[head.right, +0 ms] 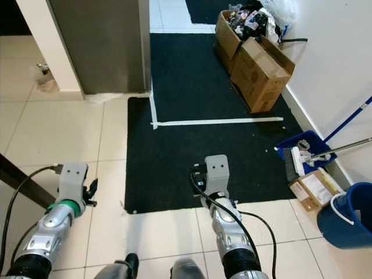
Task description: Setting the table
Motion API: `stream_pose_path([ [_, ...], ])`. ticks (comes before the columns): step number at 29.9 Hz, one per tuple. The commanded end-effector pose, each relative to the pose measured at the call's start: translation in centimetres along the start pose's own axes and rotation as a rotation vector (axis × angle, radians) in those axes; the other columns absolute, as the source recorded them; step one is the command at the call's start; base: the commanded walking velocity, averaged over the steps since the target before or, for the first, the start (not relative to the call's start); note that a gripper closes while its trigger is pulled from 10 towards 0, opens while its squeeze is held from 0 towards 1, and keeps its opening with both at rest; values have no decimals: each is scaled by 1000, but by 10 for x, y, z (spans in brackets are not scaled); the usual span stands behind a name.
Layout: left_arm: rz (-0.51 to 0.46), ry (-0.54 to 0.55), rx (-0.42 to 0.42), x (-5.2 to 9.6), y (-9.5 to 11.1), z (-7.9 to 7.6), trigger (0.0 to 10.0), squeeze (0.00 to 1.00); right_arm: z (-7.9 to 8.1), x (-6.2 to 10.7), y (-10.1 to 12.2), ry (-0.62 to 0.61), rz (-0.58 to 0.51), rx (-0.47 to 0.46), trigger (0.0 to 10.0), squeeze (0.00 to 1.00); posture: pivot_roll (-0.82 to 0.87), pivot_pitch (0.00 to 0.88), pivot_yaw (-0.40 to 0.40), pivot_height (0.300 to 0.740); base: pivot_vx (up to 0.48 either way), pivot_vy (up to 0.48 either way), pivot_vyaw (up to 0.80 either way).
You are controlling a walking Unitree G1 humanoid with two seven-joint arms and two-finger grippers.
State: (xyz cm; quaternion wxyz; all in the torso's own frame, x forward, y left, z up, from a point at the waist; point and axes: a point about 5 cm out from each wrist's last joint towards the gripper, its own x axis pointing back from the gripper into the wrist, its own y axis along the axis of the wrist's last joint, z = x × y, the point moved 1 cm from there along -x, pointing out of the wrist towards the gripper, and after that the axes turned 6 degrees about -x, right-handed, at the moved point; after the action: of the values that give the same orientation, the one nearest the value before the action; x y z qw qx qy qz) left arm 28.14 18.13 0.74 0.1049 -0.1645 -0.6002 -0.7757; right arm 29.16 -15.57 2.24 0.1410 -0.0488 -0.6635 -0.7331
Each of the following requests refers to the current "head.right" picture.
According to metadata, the black floor mat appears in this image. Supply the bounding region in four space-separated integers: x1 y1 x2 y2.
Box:
124 33 314 214

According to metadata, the white floor tape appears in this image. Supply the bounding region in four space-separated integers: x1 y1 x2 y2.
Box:
149 81 284 129

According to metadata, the robot left leg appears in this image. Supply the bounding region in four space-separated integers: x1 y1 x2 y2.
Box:
93 253 140 279

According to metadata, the robot leg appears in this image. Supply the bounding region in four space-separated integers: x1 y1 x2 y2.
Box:
93 253 140 279
171 257 217 279

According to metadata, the robot right leg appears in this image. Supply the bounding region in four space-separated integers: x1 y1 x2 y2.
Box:
171 257 217 279

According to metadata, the blue dustpan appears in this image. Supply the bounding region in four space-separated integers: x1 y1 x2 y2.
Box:
276 96 372 175

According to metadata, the closed brown cardboard box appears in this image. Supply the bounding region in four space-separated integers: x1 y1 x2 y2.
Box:
230 37 296 114

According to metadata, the small glass jar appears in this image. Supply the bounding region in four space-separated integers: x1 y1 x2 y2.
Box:
36 62 60 94

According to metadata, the small labelled cardboard box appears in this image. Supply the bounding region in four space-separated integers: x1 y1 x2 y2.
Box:
289 168 345 212

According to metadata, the stainless steel door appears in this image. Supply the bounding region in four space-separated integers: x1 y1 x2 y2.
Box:
48 0 152 95

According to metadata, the open brown cardboard box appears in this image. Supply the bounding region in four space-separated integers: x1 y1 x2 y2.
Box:
214 10 274 73

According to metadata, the blue bucket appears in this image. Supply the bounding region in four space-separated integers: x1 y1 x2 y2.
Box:
317 181 372 250

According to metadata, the dark rubbish pile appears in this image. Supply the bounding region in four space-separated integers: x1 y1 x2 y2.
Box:
228 0 284 41

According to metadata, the clear white plastic bag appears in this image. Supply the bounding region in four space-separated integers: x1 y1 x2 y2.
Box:
262 0 300 27

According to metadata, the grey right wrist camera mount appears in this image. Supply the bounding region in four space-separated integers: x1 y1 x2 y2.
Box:
203 154 230 197

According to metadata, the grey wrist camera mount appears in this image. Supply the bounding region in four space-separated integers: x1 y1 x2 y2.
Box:
58 162 89 207
203 154 230 197

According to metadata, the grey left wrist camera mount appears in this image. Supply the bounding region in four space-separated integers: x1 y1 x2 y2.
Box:
58 162 89 207

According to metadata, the hand broom with metal handle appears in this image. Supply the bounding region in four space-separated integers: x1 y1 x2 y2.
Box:
284 137 372 183

